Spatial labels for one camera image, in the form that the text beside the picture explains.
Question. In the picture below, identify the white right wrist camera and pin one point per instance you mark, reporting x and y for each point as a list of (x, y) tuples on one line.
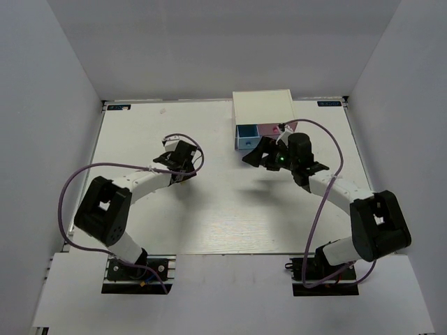
[(285, 131)]

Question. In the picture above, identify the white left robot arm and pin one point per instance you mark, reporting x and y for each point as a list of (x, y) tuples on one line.
[(105, 207)]

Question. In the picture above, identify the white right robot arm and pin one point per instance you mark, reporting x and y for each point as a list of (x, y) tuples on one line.
[(378, 226)]

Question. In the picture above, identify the pink drawer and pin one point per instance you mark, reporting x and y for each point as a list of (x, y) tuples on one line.
[(269, 130)]

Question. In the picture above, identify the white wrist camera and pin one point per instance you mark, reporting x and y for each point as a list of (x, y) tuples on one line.
[(170, 143), (285, 131)]

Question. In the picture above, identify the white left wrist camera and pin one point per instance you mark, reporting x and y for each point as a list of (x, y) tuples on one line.
[(170, 143)]

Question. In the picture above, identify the light blue small drawer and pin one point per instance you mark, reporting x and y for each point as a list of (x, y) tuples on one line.
[(246, 137)]

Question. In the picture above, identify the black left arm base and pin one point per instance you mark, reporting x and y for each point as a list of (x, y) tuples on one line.
[(122, 280)]

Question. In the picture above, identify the blue table label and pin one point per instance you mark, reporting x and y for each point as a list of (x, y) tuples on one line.
[(329, 103), (119, 107)]

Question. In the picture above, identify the white drawer cabinet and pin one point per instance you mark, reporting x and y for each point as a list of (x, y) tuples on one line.
[(262, 107)]

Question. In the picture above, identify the right blue table label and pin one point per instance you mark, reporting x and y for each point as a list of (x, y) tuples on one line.
[(329, 103)]

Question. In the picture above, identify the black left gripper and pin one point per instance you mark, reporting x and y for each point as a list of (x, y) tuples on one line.
[(190, 167)]

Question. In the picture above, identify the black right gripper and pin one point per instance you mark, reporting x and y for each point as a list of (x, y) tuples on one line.
[(266, 145)]

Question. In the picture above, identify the left blue table label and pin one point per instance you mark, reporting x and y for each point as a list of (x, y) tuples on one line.
[(119, 107)]

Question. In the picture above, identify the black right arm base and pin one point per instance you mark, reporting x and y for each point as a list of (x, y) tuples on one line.
[(340, 285)]

